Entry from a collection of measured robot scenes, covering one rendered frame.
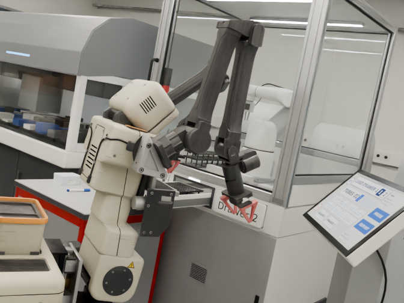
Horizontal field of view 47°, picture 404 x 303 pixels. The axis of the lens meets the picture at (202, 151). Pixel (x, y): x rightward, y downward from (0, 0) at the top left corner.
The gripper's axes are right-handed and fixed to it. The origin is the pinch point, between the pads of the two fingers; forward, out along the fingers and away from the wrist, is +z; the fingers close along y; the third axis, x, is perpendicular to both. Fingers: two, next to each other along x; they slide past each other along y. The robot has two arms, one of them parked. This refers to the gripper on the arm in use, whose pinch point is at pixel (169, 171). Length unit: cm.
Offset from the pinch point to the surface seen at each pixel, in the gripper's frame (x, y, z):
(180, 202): 12.0, -1.2, 11.9
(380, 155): -72, -329, -23
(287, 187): 47, -31, -9
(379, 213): 105, -7, -17
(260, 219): 39.7, -28.4, 9.8
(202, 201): 8.8, -18.4, 11.5
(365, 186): 88, -25, -22
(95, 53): -83, 10, -49
